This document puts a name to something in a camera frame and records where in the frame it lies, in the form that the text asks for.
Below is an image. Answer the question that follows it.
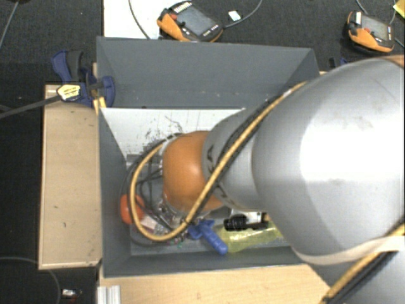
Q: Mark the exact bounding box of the pink and white small object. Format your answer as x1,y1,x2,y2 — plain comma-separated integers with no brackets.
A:
140,216,161,236

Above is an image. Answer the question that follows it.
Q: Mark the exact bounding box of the orange ball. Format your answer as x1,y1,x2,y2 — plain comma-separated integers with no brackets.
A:
119,194,146,225

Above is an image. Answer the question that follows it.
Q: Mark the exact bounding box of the yellow spray bottle blue head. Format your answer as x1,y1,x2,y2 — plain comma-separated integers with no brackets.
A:
187,219,287,256

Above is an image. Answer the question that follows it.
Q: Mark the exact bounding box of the pale wood flat board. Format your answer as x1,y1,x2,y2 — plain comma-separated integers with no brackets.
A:
38,84,104,270

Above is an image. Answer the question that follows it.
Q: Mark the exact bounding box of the grey metal bin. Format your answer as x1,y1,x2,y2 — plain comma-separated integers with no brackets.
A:
96,35,321,279

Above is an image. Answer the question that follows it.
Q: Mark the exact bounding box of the black cylinder on white bracket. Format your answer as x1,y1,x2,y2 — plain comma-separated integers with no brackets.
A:
223,212,271,232

